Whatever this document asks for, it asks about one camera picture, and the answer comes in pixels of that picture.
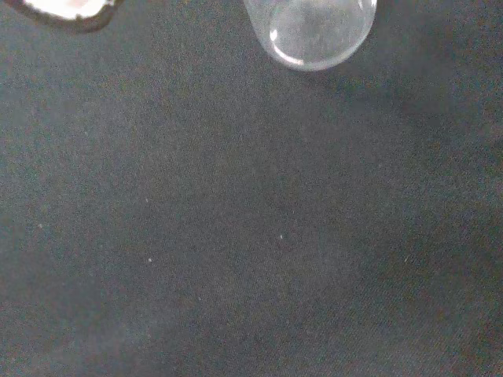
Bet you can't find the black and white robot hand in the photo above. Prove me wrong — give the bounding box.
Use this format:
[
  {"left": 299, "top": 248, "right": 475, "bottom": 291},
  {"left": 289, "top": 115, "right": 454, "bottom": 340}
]
[{"left": 2, "top": 0, "right": 119, "bottom": 35}]

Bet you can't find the black bench cloth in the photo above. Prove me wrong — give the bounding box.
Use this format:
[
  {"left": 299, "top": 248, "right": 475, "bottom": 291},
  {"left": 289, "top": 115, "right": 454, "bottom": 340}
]
[{"left": 0, "top": 0, "right": 503, "bottom": 377}]

